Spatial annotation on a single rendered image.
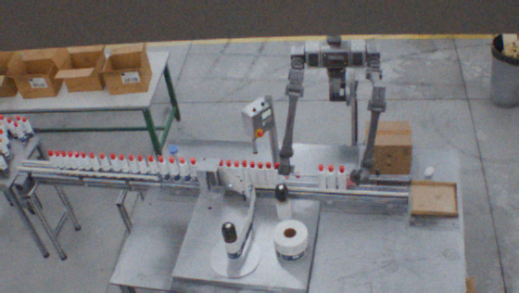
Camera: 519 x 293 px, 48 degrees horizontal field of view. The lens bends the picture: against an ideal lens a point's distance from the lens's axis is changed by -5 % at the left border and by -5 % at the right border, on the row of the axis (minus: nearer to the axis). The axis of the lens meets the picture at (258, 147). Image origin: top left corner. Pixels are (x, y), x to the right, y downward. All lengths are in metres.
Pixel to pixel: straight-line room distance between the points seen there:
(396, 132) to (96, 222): 2.70
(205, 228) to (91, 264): 1.50
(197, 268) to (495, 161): 2.93
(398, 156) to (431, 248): 0.65
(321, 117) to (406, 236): 2.35
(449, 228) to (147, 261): 1.87
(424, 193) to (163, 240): 1.70
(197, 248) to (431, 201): 1.50
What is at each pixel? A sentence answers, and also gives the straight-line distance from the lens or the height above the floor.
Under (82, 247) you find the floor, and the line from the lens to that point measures 5.20.
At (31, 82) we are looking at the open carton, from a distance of 5.50.
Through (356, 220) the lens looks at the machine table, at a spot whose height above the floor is 0.83.
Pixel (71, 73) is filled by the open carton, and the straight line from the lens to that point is 5.26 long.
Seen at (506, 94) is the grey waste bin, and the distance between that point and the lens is 5.96.
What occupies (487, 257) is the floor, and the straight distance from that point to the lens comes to 4.78.
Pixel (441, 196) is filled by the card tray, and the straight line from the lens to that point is 3.98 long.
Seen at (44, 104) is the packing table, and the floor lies 0.78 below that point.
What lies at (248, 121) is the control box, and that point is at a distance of 3.64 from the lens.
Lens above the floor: 3.75
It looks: 42 degrees down
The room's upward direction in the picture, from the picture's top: 9 degrees counter-clockwise
